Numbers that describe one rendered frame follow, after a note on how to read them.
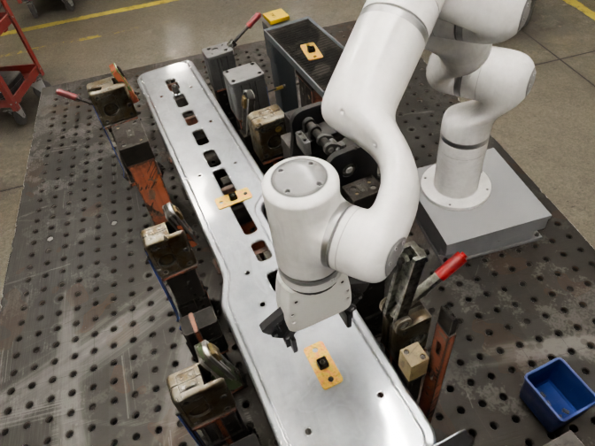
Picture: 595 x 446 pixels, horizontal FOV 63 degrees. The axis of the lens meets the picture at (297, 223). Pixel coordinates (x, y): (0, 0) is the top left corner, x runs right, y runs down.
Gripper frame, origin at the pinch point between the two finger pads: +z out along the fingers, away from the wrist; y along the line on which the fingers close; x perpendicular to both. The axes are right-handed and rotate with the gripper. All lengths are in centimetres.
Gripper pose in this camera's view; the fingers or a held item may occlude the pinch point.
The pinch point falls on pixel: (318, 329)
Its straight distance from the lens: 76.7
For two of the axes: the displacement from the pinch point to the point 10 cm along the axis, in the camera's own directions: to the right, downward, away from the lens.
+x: 4.1, 6.5, -6.4
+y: -9.1, 3.6, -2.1
